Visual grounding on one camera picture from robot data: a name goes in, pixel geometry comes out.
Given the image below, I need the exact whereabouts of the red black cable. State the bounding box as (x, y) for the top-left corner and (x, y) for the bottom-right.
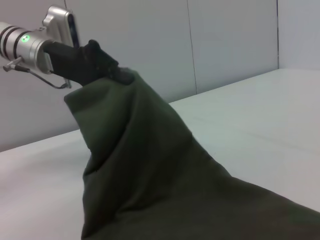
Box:
(14, 65), (73, 90)

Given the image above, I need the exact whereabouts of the dark green shirt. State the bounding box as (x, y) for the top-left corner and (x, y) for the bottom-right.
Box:
(63, 68), (320, 240)

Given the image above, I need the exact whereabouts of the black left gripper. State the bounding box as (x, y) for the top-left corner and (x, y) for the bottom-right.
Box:
(42, 39), (135, 86)

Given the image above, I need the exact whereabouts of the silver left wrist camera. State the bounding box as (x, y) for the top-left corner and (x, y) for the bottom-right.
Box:
(41, 5), (81, 49)

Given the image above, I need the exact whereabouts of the silver connector plug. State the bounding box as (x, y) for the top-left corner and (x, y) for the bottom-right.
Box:
(2, 56), (23, 73)

